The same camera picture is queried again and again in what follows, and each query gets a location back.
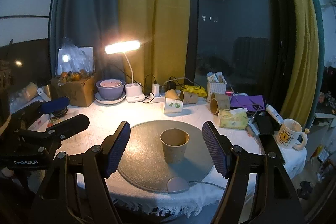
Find yellow tissue pack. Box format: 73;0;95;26
218;108;248;130

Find white plastic basket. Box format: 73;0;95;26
206;79;227;103

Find white mug with yellow bear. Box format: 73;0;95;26
274;118;308;151

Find yellow curtain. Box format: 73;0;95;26
117;0;192;88
276;0;320;125

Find brown paper cup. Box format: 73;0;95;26
179;91;199;105
209;98;231;116
211;93;231;109
160;129;190;165

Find white desk lamp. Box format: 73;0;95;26
104;40;146;103

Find yellow cloth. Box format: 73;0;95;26
181;85;208;98

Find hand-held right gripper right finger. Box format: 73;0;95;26
202;120;306;224

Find white power strip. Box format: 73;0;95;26
149;93;166;104

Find dark slippers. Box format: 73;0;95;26
296;181;314;200

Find cardboard box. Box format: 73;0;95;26
50;74;96;107

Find pink bowl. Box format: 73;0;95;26
100;79;123;88

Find pile of oranges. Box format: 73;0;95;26
59;70;88;83

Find black round lid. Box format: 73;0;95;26
52;107;69;118

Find clear plastic bag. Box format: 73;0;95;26
58;37;95;77

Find white cup with green print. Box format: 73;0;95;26
163;97;183;114

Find white fluted plate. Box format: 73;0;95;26
94;91;126;105

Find round grey turntable mat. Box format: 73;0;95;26
116;120;216;194

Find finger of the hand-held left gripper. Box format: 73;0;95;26
14;113;90;157
10;96;70;131

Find grey warming plate cable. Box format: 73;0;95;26
187;180;227;191

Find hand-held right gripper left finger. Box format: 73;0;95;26
29;121;132;224

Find white tube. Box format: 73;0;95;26
266;104;284;125

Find purple bowl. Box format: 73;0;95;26
96;80;126;100

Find black box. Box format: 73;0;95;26
256;116;277;135

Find black window frame post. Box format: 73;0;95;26
184;0;200;86

